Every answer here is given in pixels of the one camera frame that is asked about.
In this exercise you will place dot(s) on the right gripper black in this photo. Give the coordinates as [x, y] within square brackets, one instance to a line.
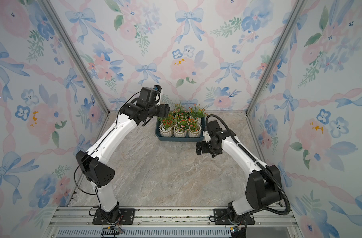
[201, 147]

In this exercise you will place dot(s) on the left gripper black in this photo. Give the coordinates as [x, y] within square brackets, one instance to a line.
[165, 110]

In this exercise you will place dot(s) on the potted plant orange flowers front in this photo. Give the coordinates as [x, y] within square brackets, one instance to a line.
[194, 129]

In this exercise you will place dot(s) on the potted plant orange flowers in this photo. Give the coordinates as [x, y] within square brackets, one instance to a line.
[197, 113]
[194, 129]

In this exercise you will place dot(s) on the potted plant red flowers back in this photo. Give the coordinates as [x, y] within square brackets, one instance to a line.
[166, 126]

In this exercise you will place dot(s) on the potted plant red flowers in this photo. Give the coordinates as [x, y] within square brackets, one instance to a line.
[169, 114]
[166, 126]

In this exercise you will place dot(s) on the potted plant pink flowers front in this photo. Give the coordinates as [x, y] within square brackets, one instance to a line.
[181, 126]

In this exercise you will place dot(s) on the potted plant pink flowers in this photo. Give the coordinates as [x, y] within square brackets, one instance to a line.
[181, 126]
[180, 112]

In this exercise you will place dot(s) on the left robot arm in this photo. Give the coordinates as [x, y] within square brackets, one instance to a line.
[93, 162]

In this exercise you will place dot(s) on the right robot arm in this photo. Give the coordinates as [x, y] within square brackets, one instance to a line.
[263, 182]

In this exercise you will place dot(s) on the teal plastic storage box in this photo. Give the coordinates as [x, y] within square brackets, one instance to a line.
[176, 139]

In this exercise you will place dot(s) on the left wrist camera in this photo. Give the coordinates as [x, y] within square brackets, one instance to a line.
[150, 96]

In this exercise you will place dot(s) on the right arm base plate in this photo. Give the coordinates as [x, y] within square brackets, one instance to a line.
[227, 216]

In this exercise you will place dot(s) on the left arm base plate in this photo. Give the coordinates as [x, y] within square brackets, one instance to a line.
[122, 216]

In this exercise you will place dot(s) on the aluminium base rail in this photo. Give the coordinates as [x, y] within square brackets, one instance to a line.
[170, 222]

